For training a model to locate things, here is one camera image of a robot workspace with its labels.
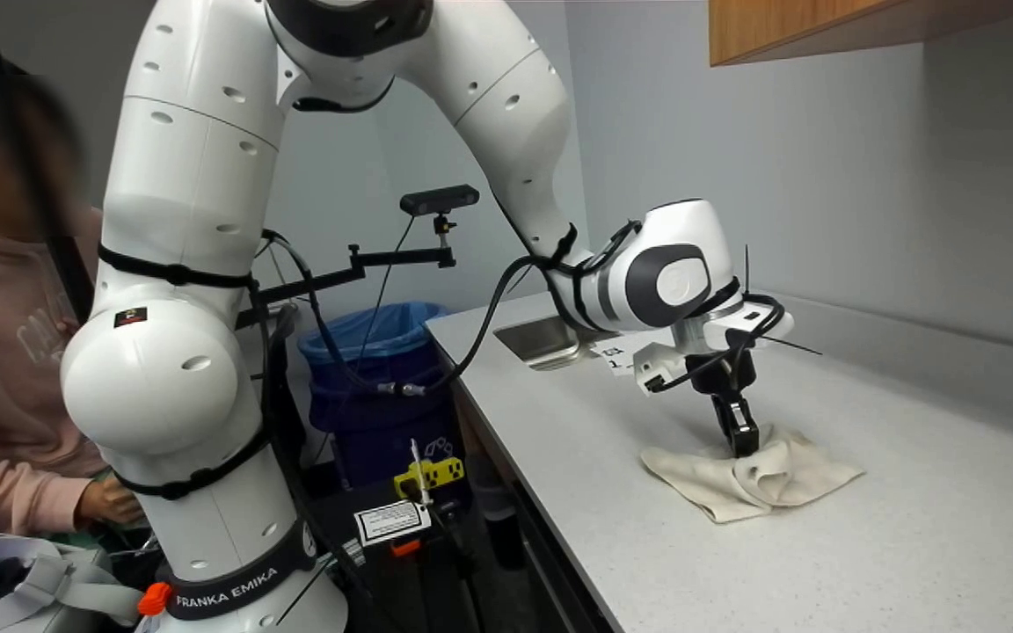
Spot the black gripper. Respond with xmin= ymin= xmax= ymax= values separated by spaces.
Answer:
xmin=682 ymin=346 xmax=765 ymax=462

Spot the white stained cloth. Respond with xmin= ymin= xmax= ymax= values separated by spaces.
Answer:
xmin=636 ymin=424 xmax=869 ymax=529

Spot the checkerboard calibration board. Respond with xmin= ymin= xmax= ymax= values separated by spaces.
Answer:
xmin=490 ymin=312 xmax=589 ymax=371

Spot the dark base cabinet front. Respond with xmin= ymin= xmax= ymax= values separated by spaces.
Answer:
xmin=440 ymin=349 xmax=623 ymax=633

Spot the yellow clamp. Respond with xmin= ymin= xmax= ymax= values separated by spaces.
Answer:
xmin=389 ymin=435 xmax=466 ymax=509

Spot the white label tag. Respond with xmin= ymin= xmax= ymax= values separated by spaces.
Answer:
xmin=348 ymin=499 xmax=437 ymax=550

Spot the blue trash bin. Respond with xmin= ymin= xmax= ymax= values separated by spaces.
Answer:
xmin=296 ymin=301 xmax=464 ymax=496

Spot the orange round knob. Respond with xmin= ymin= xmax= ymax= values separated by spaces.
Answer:
xmin=134 ymin=576 xmax=173 ymax=621

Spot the person in pink hoodie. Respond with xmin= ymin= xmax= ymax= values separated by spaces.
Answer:
xmin=0 ymin=50 xmax=152 ymax=540

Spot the black pole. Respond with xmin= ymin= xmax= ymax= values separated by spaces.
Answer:
xmin=0 ymin=17 xmax=98 ymax=329

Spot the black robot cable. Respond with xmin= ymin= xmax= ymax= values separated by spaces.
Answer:
xmin=257 ymin=222 xmax=649 ymax=401

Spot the wooden wall cabinet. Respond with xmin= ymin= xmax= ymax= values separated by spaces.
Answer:
xmin=705 ymin=0 xmax=1013 ymax=70

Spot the grey bag strap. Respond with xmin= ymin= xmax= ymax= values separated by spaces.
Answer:
xmin=0 ymin=523 xmax=148 ymax=633

